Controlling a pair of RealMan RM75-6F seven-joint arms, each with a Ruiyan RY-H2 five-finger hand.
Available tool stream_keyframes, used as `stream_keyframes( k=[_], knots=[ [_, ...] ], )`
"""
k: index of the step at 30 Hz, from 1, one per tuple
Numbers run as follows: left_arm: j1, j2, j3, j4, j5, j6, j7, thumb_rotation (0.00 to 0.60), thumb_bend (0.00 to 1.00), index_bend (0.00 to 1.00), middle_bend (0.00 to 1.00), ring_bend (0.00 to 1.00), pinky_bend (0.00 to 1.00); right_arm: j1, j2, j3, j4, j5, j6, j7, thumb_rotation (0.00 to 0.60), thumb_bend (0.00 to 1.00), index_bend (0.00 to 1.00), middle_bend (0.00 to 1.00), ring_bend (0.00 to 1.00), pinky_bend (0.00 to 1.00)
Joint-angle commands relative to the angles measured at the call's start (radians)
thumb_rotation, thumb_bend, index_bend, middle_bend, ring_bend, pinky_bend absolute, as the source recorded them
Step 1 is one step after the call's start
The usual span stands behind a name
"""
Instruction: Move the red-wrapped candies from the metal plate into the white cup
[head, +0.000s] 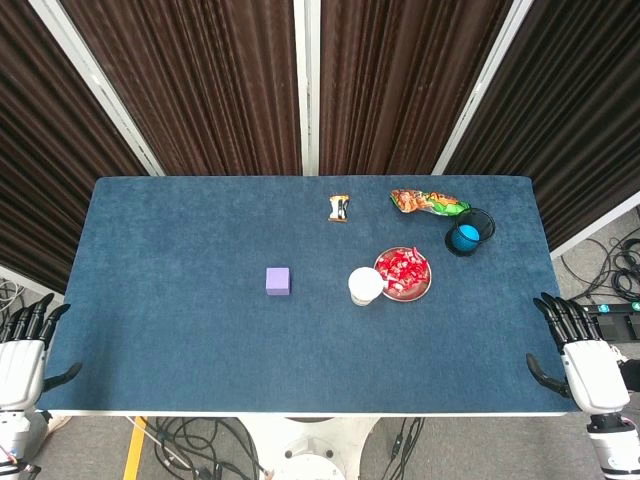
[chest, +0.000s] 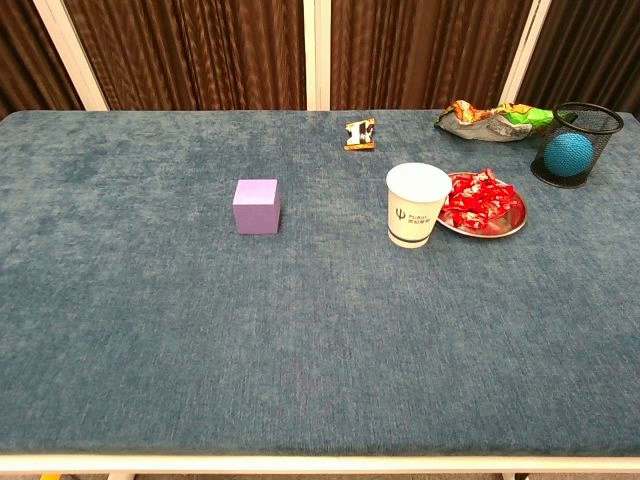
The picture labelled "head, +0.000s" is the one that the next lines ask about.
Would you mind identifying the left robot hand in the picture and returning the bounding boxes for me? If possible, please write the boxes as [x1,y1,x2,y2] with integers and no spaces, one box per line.
[0,293,84,409]

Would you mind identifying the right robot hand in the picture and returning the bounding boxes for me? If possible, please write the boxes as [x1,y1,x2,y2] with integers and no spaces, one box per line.
[525,292,631,415]

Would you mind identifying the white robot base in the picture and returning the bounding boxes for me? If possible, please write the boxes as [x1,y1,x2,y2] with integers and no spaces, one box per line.
[234,416,381,480]

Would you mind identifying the white paper cup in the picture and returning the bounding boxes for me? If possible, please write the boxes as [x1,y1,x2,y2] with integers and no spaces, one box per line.
[347,266,386,307]

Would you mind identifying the black pedal board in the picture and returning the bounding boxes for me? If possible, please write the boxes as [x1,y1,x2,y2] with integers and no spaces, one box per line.
[589,301,640,341]

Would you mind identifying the yellow floor tape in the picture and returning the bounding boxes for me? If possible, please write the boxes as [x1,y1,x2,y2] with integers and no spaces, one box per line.
[122,417,149,480]

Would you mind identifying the blue tablecloth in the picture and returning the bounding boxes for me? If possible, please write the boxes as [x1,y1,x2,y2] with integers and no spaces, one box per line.
[37,174,589,415]

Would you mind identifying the black mesh pen holder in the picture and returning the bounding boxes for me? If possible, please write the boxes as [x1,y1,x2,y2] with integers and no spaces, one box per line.
[444,207,496,258]

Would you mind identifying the round steel plate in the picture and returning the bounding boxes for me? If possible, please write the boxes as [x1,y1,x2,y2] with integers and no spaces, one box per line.
[373,246,433,303]

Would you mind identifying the brown pleated partition panel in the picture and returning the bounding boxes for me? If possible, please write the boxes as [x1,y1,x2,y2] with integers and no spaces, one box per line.
[0,0,151,294]
[59,0,304,176]
[444,0,640,251]
[319,0,514,176]

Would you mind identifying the orange green chips bag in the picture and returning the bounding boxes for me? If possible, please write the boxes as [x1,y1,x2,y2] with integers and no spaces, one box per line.
[389,188,472,218]

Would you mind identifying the purple foam cube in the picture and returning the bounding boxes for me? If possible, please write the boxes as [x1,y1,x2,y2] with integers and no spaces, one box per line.
[265,266,292,297]

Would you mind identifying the small orange black snack packet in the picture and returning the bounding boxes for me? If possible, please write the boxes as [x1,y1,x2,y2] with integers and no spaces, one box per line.
[327,195,350,224]

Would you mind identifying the grey floor cable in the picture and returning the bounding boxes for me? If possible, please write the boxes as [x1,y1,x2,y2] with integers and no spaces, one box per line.
[0,277,26,309]

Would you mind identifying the black coiled floor cables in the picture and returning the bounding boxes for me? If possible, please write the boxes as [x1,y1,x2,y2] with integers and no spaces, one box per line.
[562,207,640,304]

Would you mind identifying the black floor cable bundle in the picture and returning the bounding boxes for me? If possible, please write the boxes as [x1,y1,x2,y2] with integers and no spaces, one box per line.
[149,417,266,480]

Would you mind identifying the black cable with connector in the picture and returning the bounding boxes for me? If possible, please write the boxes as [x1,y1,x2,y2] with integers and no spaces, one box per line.
[382,417,426,480]

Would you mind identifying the white table frame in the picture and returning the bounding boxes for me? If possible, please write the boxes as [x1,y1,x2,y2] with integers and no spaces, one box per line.
[47,409,574,419]

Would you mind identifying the white partition post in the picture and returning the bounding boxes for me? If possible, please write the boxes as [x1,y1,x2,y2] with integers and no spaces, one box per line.
[28,0,166,176]
[432,0,531,176]
[292,0,321,176]

